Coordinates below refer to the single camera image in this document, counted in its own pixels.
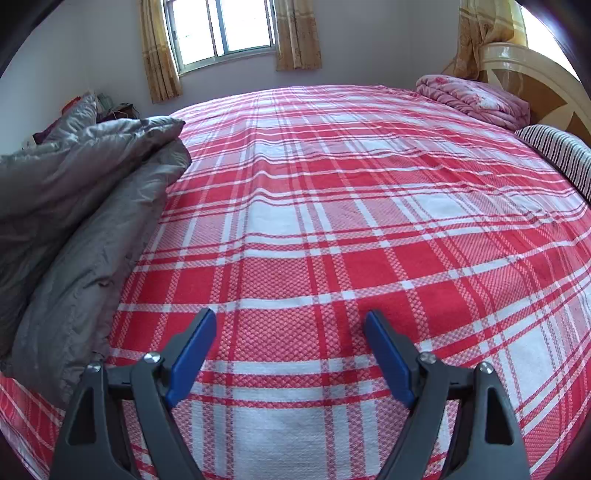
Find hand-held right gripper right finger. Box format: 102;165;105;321
363;311;532;480

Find long yellow patterned curtain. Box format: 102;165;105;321
452;0;527;81

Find pink floral quilt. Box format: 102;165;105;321
416;74;531;131

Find grey puffer jacket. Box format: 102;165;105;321
0;95;192;409

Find cream wooden headboard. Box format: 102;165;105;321
480;41;591;148

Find red plaid bed sheet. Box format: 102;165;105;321
0;84;591;480

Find striped pillow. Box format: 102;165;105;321
515;124;591;204

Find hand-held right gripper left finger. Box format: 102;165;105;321
48;308;218;480

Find window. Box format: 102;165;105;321
161;0;278;77

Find short yellow patterned curtain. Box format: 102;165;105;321
274;0;322;71
140;0;183;104

